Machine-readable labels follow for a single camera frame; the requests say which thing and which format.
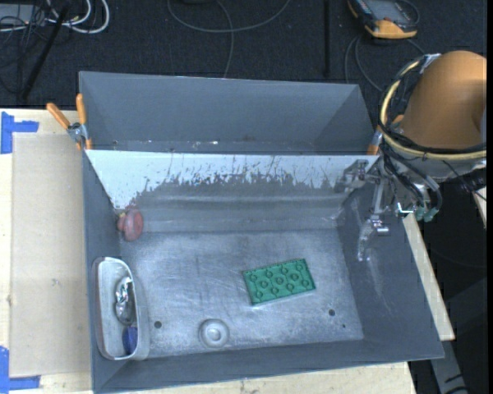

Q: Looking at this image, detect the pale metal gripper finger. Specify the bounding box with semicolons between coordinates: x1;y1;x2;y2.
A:
356;214;391;262
333;159;373;195

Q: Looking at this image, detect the dark green flat block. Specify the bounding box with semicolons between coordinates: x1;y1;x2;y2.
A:
242;258;317;307

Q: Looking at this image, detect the grey metal bin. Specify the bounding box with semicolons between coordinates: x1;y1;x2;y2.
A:
77;71;446;394

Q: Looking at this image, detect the grey round disc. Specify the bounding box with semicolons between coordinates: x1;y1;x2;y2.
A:
197;318;232;350

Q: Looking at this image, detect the red-brown round toy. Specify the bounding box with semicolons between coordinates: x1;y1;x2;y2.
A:
116;204;145;243

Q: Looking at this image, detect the silver crumpled object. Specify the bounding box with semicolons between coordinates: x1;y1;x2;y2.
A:
113;276;136;325

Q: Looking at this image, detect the small blue object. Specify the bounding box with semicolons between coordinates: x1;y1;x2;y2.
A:
122;325;141;355

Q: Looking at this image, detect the clear plastic case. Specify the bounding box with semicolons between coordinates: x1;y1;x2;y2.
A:
90;255;151;362

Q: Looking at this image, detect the pale flat board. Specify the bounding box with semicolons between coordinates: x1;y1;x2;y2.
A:
7;132;93;378

